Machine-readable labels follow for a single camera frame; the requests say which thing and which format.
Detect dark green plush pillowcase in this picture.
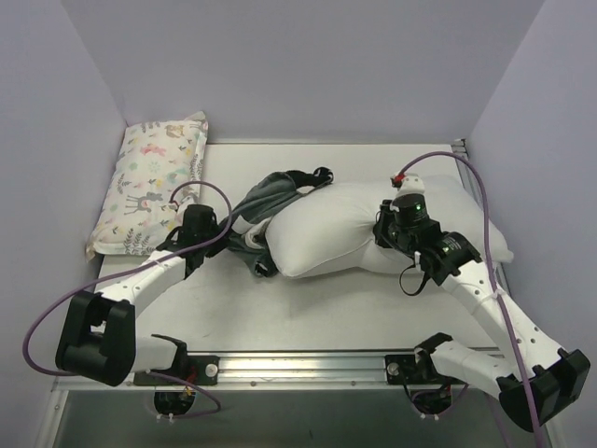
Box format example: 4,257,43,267
209,167,334,278

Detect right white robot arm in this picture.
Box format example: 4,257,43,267
373,193,590,432

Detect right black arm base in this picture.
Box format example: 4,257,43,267
384,332,469,421

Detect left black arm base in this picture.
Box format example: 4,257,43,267
133,352,221,416

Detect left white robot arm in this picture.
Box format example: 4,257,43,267
55,204,219,386

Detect floral patterned white pillow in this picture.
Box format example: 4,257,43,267
86,111,209,260

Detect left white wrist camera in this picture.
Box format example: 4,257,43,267
174,196,197,223

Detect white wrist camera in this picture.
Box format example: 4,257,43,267
391,174,425,197
174,196,197,223

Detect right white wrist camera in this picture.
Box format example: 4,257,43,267
391,174,425,197

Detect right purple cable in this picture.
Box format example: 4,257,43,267
394,151,547,448

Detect purple cable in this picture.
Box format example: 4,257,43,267
394,151,547,448
22,181,234,377

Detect right side aluminium rail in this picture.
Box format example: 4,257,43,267
450,137,509,290

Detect aluminium rail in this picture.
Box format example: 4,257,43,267
51,350,514,392
450,137,509,290

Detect front aluminium rail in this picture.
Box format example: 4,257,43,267
51,350,514,392

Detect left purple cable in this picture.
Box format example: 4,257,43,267
22,181,234,377

